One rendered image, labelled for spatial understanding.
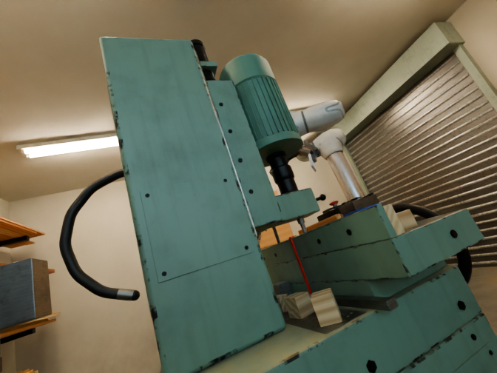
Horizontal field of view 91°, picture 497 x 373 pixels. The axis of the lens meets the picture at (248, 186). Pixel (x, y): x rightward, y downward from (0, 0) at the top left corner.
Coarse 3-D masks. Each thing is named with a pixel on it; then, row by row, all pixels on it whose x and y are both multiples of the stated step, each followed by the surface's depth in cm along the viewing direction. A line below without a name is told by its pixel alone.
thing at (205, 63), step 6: (192, 42) 76; (198, 42) 76; (198, 48) 76; (204, 48) 77; (198, 54) 75; (204, 54) 76; (204, 60) 75; (204, 66) 72; (210, 66) 73; (216, 66) 74; (204, 72) 73; (210, 72) 74; (210, 78) 72
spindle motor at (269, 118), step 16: (240, 64) 72; (256, 64) 72; (240, 80) 71; (256, 80) 71; (272, 80) 74; (240, 96) 70; (256, 96) 69; (272, 96) 70; (256, 112) 68; (272, 112) 68; (288, 112) 72; (256, 128) 67; (272, 128) 66; (288, 128) 67; (272, 144) 65; (288, 144) 68
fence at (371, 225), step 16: (368, 208) 40; (336, 224) 48; (352, 224) 44; (368, 224) 41; (384, 224) 38; (288, 240) 66; (304, 240) 59; (320, 240) 53; (336, 240) 49; (352, 240) 45; (368, 240) 41; (272, 256) 77; (288, 256) 68; (304, 256) 61
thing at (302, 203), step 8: (288, 192) 65; (296, 192) 66; (304, 192) 67; (312, 192) 67; (280, 200) 63; (288, 200) 64; (296, 200) 65; (304, 200) 66; (312, 200) 66; (280, 208) 63; (288, 208) 63; (296, 208) 64; (304, 208) 65; (312, 208) 65; (288, 216) 62; (296, 216) 63; (304, 216) 67; (280, 224) 67
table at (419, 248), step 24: (456, 216) 44; (384, 240) 39; (408, 240) 38; (432, 240) 40; (456, 240) 42; (480, 240) 43; (288, 264) 69; (312, 264) 58; (336, 264) 50; (360, 264) 44; (384, 264) 39; (408, 264) 36; (432, 264) 38
